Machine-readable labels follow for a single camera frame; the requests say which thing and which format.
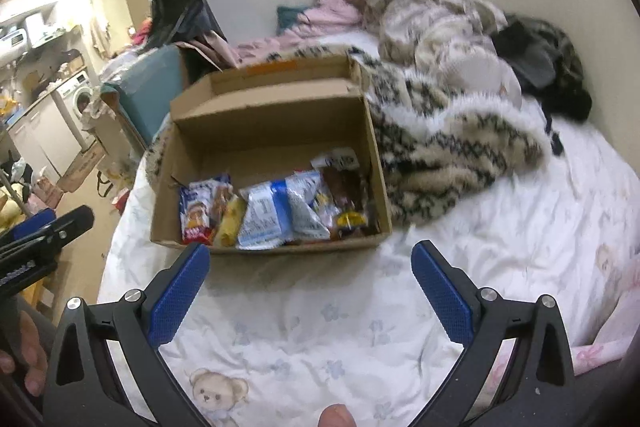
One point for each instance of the fuzzy patterned blanket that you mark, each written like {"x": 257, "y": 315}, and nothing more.
{"x": 450, "y": 132}

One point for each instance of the red blue cartoon snack packet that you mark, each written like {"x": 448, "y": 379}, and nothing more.
{"x": 200, "y": 212}

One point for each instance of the hanging white towel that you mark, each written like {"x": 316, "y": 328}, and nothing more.
{"x": 100, "y": 37}

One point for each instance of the floral beige quilt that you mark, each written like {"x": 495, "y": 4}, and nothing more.
{"x": 425, "y": 22}

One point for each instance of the white water heater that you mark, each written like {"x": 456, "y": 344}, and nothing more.
{"x": 12, "y": 38}

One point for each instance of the dark snack packet white label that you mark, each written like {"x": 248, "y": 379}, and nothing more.
{"x": 340, "y": 159}

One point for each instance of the pink frilled cloth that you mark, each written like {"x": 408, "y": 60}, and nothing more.
{"x": 605, "y": 352}

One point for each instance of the blue white snack packet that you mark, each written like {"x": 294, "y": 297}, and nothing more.
{"x": 302, "y": 207}

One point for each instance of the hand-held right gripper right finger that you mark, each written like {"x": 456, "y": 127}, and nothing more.
{"x": 445, "y": 297}

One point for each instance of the brown cardboard box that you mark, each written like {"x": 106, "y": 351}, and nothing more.
{"x": 280, "y": 132}

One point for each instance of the dark camouflage clothing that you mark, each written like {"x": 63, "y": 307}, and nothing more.
{"x": 540, "y": 57}

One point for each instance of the yellow white shopping bag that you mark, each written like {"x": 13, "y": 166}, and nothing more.
{"x": 112, "y": 182}

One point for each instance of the white paper roll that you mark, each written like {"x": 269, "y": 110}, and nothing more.
{"x": 35, "y": 27}

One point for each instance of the patterned floor rug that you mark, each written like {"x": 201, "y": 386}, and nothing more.
{"x": 80, "y": 172}

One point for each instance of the white base cabinet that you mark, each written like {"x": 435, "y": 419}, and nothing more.
{"x": 40, "y": 137}

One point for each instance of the yellow orange snack packet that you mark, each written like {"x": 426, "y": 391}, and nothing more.
{"x": 231, "y": 222}

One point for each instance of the pink blanket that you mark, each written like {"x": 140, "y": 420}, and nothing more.
{"x": 340, "y": 2}

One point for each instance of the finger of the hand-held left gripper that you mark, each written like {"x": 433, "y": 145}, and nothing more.
{"x": 75, "y": 219}
{"x": 35, "y": 221}

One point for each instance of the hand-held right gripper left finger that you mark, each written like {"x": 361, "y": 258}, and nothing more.
{"x": 175, "y": 297}

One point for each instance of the teal pillow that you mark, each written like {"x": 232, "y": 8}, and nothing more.
{"x": 290, "y": 18}

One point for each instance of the person's left hand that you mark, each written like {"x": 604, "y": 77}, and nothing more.
{"x": 30, "y": 357}

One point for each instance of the white washing machine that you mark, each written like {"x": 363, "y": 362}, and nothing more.
{"x": 77, "y": 102}

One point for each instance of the person's right hand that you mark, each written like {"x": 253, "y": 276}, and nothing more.
{"x": 340, "y": 416}

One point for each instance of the brown chocolate snack packet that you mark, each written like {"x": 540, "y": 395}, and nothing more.
{"x": 345, "y": 194}

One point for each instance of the white bear print bed sheet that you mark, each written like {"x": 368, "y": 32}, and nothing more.
{"x": 500, "y": 232}

